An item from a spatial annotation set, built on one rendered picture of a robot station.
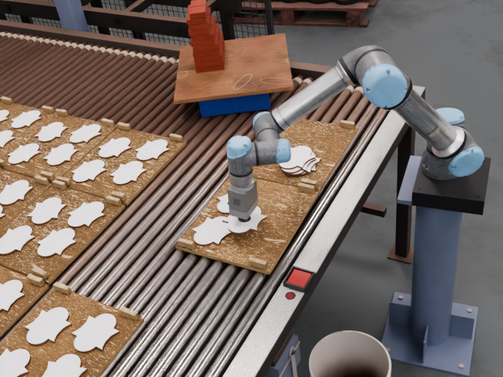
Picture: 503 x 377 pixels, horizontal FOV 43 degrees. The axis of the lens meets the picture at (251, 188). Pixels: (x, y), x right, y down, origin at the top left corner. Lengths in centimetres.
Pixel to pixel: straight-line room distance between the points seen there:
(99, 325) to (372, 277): 165
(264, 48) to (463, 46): 247
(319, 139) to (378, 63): 71
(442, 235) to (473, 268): 86
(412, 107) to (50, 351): 127
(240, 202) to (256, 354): 48
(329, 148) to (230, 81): 57
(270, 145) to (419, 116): 45
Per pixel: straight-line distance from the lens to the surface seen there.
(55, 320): 207
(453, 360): 297
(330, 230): 217
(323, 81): 202
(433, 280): 268
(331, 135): 256
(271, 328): 190
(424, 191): 229
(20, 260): 233
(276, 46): 302
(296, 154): 242
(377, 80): 186
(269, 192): 231
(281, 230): 215
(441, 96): 458
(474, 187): 232
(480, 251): 343
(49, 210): 248
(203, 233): 218
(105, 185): 252
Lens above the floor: 240
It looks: 39 degrees down
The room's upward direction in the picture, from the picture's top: 9 degrees counter-clockwise
